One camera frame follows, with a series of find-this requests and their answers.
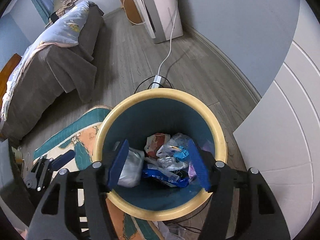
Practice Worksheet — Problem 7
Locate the purple snack wrapper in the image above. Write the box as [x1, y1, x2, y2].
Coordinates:
[187, 139, 216, 183]

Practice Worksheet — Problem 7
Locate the clear plastic bag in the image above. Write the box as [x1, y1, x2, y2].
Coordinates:
[118, 147, 145, 188]

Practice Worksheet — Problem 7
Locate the green white medicine box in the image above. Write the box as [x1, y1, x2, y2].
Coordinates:
[144, 133, 170, 158]

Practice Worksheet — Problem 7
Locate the teal cream patterned rug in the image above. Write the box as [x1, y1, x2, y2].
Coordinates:
[33, 106, 164, 239]

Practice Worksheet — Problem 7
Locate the blue foil wrapper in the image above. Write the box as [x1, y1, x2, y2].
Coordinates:
[141, 164, 189, 188]

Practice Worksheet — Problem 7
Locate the teal bin with yellow rim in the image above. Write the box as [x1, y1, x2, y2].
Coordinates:
[92, 88, 227, 221]

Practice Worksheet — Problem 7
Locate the wooden headboard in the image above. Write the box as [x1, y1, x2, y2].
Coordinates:
[0, 53, 22, 105]

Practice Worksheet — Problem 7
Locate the bed with grey blanket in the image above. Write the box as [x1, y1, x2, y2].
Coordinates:
[1, 4, 104, 140]

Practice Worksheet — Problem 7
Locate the white power strip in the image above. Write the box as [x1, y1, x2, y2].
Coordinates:
[151, 75, 162, 89]

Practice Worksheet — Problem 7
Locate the light blue patterned quilt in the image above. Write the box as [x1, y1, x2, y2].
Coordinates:
[1, 1, 95, 121]

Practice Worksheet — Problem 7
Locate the wooden cabinet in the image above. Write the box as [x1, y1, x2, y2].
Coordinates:
[120, 0, 144, 25]

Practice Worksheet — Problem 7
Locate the white air purifier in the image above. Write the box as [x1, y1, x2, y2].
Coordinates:
[134, 0, 183, 44]

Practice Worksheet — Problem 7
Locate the white power cable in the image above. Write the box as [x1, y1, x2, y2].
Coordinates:
[157, 0, 179, 77]

